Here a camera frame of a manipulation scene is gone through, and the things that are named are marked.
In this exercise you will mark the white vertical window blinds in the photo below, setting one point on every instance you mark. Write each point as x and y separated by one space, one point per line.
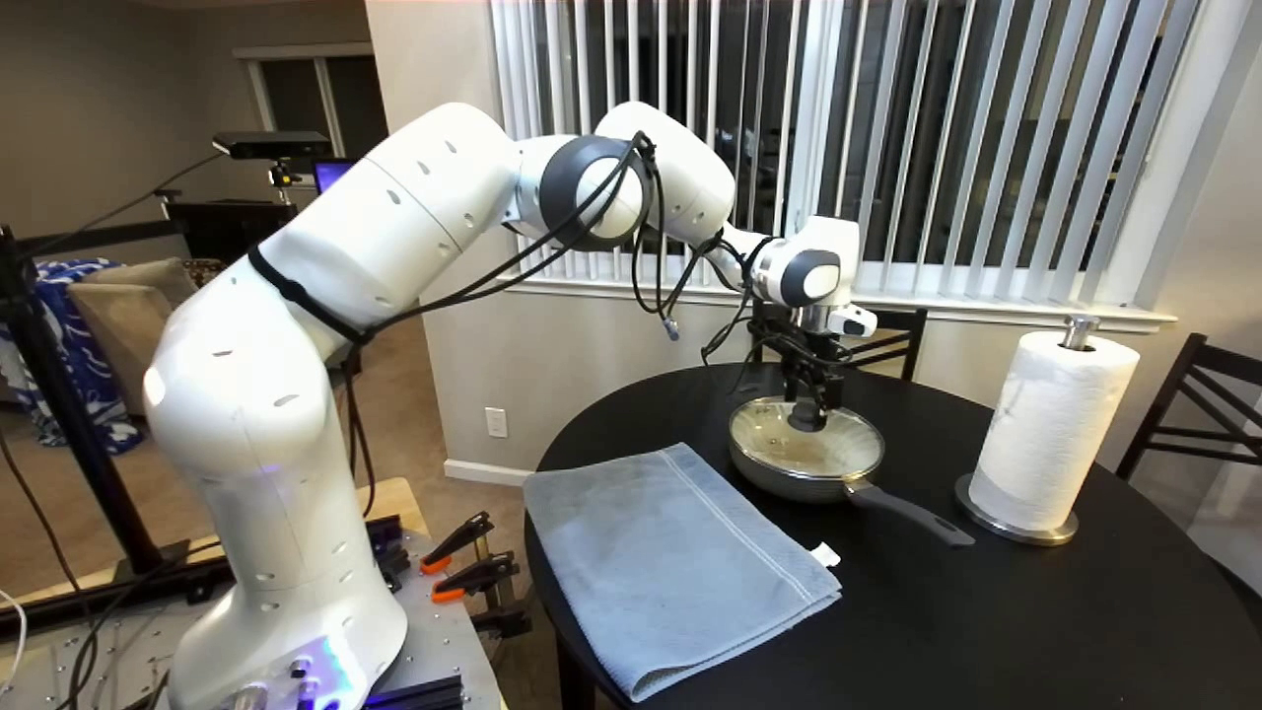
973 130

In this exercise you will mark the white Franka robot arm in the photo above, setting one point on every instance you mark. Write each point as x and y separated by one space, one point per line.
262 396

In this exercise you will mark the white wall outlet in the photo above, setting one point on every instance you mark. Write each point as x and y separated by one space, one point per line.
496 421

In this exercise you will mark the blue patterned cloth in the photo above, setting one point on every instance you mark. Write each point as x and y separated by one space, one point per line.
62 318

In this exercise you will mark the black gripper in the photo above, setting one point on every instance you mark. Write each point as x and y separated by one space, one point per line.
803 347

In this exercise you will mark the black orange-tipped clamp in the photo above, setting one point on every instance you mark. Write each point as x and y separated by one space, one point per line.
458 537
476 578

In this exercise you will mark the white paper towel roll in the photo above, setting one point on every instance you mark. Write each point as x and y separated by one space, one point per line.
1049 421

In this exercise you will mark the black frying pan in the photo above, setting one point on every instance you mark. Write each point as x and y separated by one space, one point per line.
910 510

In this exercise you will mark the black wooden chair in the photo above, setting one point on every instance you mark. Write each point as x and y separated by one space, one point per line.
891 346
1203 396

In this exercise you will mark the blue tea towel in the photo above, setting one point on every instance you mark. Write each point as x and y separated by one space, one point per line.
672 567

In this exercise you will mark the black camera on stand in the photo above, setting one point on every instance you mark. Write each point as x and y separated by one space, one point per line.
268 145

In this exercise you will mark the black metal stand frame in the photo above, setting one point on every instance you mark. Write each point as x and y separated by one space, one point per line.
75 441

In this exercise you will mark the glass pan lid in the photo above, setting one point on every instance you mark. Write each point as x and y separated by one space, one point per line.
852 447

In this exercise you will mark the beige armchair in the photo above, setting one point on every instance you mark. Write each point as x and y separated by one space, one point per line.
124 329

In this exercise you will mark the lit computer monitor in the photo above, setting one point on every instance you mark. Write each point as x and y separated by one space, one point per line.
330 176

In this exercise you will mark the metal paper towel holder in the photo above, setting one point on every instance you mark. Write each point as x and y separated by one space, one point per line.
1018 537

